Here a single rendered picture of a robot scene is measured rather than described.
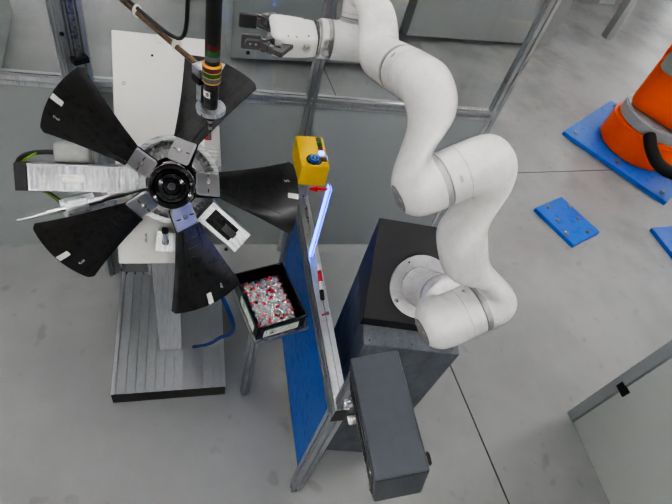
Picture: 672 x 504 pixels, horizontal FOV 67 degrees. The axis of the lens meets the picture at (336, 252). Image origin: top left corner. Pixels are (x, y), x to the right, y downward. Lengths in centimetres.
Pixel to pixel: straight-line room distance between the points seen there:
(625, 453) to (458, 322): 169
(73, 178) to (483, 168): 112
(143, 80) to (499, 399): 213
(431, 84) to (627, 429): 209
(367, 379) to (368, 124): 143
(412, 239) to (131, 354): 140
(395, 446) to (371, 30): 82
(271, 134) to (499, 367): 165
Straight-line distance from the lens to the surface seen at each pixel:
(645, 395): 259
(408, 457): 108
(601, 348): 332
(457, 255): 101
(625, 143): 475
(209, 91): 126
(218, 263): 154
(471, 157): 91
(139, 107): 170
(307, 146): 183
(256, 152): 234
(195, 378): 236
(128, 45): 172
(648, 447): 264
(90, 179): 160
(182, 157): 146
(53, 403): 248
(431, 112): 88
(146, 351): 243
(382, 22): 112
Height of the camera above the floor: 222
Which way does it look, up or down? 49 degrees down
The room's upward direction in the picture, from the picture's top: 19 degrees clockwise
